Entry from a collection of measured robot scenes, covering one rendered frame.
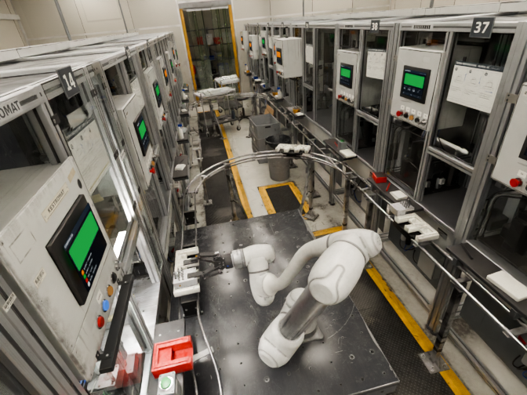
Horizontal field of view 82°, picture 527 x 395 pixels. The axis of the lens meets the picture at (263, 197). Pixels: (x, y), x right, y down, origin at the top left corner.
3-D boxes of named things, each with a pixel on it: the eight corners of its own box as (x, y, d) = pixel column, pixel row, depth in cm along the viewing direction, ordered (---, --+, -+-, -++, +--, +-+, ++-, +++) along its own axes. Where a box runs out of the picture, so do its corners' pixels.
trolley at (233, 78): (247, 116, 772) (242, 76, 723) (225, 120, 758) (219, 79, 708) (238, 109, 842) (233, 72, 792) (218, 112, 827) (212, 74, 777)
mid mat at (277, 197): (317, 217, 366) (317, 216, 365) (273, 226, 358) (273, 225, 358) (292, 181, 451) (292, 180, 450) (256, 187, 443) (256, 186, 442)
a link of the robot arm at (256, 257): (242, 247, 144) (247, 274, 143) (274, 240, 146) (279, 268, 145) (241, 246, 155) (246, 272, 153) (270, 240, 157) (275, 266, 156)
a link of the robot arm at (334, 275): (299, 342, 151) (274, 379, 136) (274, 320, 155) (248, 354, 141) (378, 258, 98) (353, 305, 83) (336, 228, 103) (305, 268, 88)
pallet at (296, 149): (275, 156, 338) (274, 147, 333) (279, 151, 349) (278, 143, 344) (307, 158, 326) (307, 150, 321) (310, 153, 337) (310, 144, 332)
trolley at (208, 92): (207, 139, 647) (198, 92, 598) (198, 132, 690) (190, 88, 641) (243, 129, 682) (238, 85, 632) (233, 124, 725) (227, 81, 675)
